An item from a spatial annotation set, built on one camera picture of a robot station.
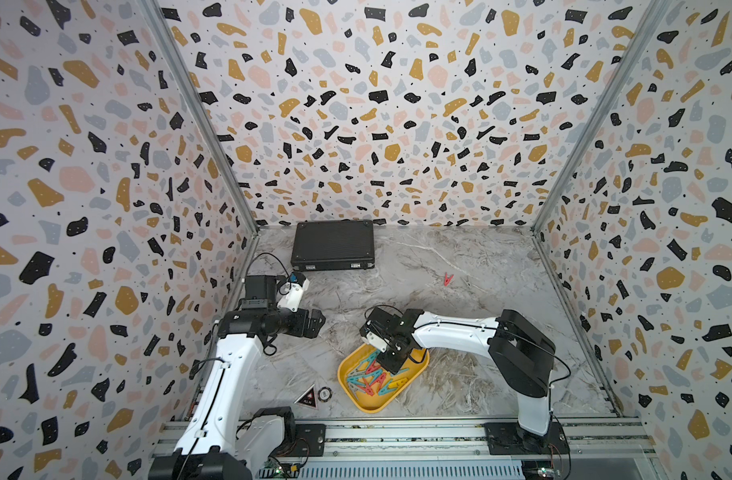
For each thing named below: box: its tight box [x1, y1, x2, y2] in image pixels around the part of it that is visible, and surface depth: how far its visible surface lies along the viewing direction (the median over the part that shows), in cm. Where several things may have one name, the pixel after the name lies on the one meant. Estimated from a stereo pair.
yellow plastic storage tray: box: [337, 342, 430, 414], surface depth 85 cm
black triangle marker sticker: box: [293, 384, 317, 408], surface depth 82 cm
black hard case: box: [291, 220, 375, 271], surface depth 113 cm
